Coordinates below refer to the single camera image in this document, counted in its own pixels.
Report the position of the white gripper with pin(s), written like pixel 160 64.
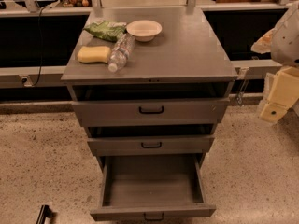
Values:
pixel 286 44

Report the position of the clear plastic water bottle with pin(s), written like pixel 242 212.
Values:
pixel 121 52

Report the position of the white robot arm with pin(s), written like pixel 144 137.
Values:
pixel 285 40

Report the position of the grey drawer cabinet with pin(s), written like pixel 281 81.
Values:
pixel 185 51

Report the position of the grey top drawer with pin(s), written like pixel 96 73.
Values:
pixel 150 104

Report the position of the grey drawer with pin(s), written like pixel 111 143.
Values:
pixel 150 104
pixel 151 140
pixel 152 188

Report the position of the grey middle drawer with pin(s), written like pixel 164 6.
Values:
pixel 151 140

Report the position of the grey bottom drawer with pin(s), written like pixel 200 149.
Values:
pixel 152 188

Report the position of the white bowl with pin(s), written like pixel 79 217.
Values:
pixel 144 30

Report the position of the green snack bag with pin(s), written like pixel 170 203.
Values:
pixel 107 30

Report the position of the yellow sponge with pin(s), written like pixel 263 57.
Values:
pixel 94 54

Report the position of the black object on floor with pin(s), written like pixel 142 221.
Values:
pixel 44 213

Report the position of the metal clamp on rail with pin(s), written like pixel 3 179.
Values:
pixel 242 86

